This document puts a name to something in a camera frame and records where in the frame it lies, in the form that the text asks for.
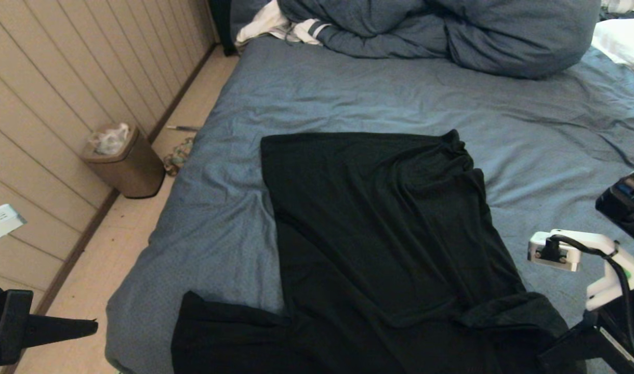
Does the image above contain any white striped garment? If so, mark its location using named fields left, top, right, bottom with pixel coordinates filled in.
left=235, top=0, right=331, bottom=46

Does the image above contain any crumpled plastic bin bag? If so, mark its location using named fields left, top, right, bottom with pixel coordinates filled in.
left=88, top=123, right=131, bottom=156

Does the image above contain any dark bedside furniture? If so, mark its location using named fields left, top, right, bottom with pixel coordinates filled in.
left=209, top=0, right=240, bottom=57

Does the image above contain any white pillow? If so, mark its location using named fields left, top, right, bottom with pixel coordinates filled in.
left=591, top=17, right=634, bottom=82

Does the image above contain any white left wrist camera on bracket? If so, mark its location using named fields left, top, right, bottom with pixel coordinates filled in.
left=0, top=204, right=27, bottom=247

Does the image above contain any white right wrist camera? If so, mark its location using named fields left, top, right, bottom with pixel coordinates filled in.
left=527, top=229, right=634, bottom=312

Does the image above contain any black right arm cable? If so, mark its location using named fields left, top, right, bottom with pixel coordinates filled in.
left=536, top=234, right=634, bottom=374

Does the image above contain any brown trash bin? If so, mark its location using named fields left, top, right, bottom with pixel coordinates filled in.
left=81, top=123, right=166, bottom=199

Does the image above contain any blue crumpled duvet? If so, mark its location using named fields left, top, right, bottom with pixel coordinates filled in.
left=231, top=0, right=601, bottom=80

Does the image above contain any patterned crumpled cloth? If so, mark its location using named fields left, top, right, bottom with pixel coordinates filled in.
left=164, top=138, right=196, bottom=176

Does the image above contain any black moon print t-shirt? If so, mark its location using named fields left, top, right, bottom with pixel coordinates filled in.
left=170, top=130, right=588, bottom=374

